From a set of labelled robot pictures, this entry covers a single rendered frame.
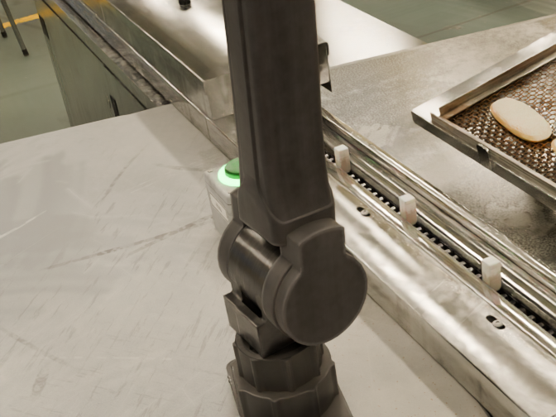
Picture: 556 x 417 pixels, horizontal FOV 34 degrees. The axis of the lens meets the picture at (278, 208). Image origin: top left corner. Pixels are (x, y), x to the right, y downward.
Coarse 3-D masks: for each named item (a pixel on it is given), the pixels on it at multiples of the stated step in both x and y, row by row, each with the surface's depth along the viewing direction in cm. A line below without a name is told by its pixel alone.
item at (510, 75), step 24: (552, 48) 106; (504, 72) 105; (528, 72) 105; (480, 96) 104; (552, 96) 100; (432, 120) 103; (456, 120) 102; (480, 120) 101; (504, 144) 96; (528, 168) 91; (552, 192) 87
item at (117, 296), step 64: (128, 128) 130; (192, 128) 127; (0, 192) 119; (64, 192) 116; (128, 192) 114; (192, 192) 111; (0, 256) 105; (64, 256) 103; (128, 256) 101; (192, 256) 99; (0, 320) 94; (64, 320) 93; (128, 320) 91; (192, 320) 90; (384, 320) 85; (0, 384) 86; (64, 384) 84; (128, 384) 83; (192, 384) 82; (384, 384) 78; (448, 384) 77
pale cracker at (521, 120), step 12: (492, 108) 101; (504, 108) 99; (516, 108) 98; (528, 108) 98; (504, 120) 98; (516, 120) 97; (528, 120) 96; (540, 120) 96; (516, 132) 96; (528, 132) 95; (540, 132) 94
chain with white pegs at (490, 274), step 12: (336, 156) 106; (348, 156) 105; (348, 168) 106; (360, 180) 104; (372, 192) 102; (408, 204) 93; (408, 216) 94; (420, 228) 94; (432, 240) 92; (456, 252) 89; (468, 264) 88; (492, 264) 82; (480, 276) 86; (492, 276) 83; (492, 288) 83; (516, 300) 82; (528, 312) 81; (540, 324) 79
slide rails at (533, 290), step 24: (336, 144) 110; (336, 168) 105; (360, 168) 104; (360, 192) 100; (408, 192) 98; (432, 216) 94; (456, 240) 89; (480, 240) 89; (456, 264) 86; (504, 264) 85; (480, 288) 83; (528, 288) 82; (504, 312) 79; (552, 312) 78; (552, 336) 76
